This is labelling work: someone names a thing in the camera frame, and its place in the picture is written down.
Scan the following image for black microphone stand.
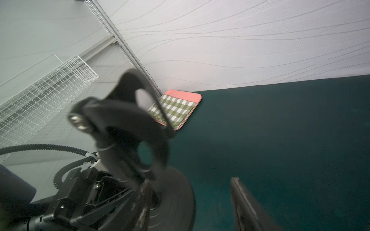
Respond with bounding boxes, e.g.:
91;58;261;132
67;68;196;231

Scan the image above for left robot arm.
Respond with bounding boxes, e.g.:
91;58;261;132
1;167;134;231

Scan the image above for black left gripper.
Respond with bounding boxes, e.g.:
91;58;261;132
43;168;136;231

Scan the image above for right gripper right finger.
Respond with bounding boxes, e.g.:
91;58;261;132
230;177;282;231

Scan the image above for white wire basket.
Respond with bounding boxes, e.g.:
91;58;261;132
1;54;99;147

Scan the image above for pink plastic tray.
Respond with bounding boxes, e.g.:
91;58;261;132
159;90;202;131

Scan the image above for green white checkered cloth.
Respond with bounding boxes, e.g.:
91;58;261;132
147;95;197;130

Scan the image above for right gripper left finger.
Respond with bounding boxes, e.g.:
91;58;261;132
99;180;151;231

